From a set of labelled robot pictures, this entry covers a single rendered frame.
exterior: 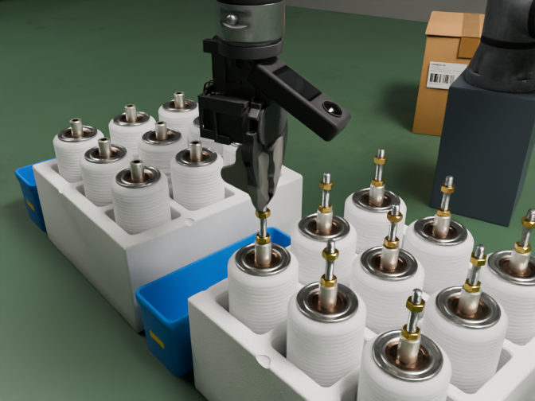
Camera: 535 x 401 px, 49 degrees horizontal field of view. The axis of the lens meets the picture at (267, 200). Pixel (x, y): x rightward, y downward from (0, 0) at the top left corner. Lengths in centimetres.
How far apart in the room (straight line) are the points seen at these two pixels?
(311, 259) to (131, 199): 32
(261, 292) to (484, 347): 27
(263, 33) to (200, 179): 45
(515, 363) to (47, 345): 73
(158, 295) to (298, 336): 35
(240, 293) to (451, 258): 30
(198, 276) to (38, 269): 38
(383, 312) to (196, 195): 42
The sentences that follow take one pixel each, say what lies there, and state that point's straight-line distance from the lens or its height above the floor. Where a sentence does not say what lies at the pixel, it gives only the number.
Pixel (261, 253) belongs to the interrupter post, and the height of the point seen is 27.
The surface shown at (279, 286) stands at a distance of 76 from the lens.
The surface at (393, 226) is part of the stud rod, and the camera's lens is 76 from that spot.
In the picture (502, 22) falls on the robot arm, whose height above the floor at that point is 43.
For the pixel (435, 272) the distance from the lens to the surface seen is 86.
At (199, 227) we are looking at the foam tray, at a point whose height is 16.
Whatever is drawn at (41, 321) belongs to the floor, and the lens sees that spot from 114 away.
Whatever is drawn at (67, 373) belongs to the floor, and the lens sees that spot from 103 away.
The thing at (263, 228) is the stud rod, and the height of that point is 30.
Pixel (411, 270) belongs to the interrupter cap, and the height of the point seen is 25.
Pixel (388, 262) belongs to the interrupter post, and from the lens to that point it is 78.
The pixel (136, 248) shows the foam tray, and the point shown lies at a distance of 97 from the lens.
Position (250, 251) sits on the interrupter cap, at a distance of 80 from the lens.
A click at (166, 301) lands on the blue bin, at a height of 7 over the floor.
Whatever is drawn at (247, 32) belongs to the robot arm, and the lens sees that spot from 63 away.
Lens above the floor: 71
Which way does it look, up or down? 30 degrees down
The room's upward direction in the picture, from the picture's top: straight up
